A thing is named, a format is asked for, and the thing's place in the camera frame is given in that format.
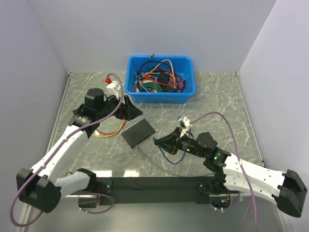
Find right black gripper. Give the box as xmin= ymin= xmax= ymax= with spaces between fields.
xmin=155 ymin=127 xmax=207 ymax=158

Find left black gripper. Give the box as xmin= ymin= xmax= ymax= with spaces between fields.
xmin=97 ymin=93 xmax=142 ymax=120

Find red ethernet cable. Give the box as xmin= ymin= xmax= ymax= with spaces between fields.
xmin=95 ymin=116 xmax=126 ymax=136

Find yellow ethernet cable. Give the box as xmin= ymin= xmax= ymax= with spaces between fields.
xmin=91 ymin=116 xmax=126 ymax=139

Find blue ethernet cable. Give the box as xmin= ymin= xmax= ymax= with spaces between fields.
xmin=152 ymin=128 xmax=193 ymax=166

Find black network switch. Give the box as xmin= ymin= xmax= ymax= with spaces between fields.
xmin=72 ymin=105 xmax=84 ymax=119
xmin=121 ymin=119 xmax=155 ymax=149

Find grey ethernet cable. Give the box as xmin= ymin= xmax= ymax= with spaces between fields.
xmin=136 ymin=145 xmax=213 ymax=176

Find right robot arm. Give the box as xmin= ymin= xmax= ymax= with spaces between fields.
xmin=154 ymin=128 xmax=308 ymax=218

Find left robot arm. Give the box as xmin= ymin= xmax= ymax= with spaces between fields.
xmin=16 ymin=88 xmax=143 ymax=213

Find black base beam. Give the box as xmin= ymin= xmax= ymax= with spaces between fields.
xmin=96 ymin=176 xmax=239 ymax=206

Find blue plastic bin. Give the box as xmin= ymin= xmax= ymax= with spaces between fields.
xmin=125 ymin=54 xmax=196 ymax=103

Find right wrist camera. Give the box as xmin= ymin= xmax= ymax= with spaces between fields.
xmin=177 ymin=116 xmax=191 ymax=138

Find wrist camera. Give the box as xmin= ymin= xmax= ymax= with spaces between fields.
xmin=105 ymin=77 xmax=121 ymax=99
xmin=177 ymin=116 xmax=191 ymax=138

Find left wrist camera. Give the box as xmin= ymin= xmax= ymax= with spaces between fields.
xmin=105 ymin=77 xmax=121 ymax=99

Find tangled cables in bin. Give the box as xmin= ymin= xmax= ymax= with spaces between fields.
xmin=132 ymin=53 xmax=186 ymax=94

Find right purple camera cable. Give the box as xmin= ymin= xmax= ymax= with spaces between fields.
xmin=188 ymin=111 xmax=259 ymax=232

